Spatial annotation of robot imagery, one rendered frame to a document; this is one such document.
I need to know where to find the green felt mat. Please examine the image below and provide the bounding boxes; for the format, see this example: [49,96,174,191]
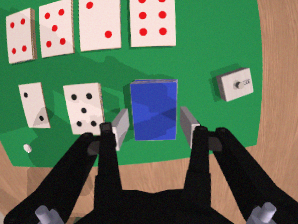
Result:
[0,0,263,167]

